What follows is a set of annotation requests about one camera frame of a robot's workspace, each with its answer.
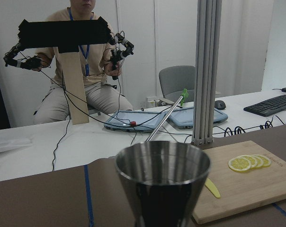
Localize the steel jigger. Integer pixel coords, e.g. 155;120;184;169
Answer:
115;141;211;227

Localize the blue teach pendant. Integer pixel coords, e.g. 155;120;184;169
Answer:
167;107;228;130
103;111;165;133

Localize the seated operator person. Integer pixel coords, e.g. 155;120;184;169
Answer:
34;0;133;124

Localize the grey office chair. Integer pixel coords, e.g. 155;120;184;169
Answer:
159;65;196;102

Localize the green tipped metal rod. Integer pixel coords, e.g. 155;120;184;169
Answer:
145;88;188;142

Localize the black computer mouse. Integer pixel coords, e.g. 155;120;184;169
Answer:
214;100;226;110

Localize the yellow plastic knife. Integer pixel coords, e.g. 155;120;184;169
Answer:
205;178;221;199

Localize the lemon slice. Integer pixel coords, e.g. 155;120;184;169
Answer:
251;155;264;168
239;155;258;169
228;157;251;172
257;155;271;167

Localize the wooden black teleop stand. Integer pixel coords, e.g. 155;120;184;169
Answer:
18;17;116;124

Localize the bamboo cutting board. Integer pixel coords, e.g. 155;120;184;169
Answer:
193;141;286;224

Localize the black keyboard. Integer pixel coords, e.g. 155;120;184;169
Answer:
243;95;286;117

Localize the aluminium frame post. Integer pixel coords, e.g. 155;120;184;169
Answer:
192;0;222;146

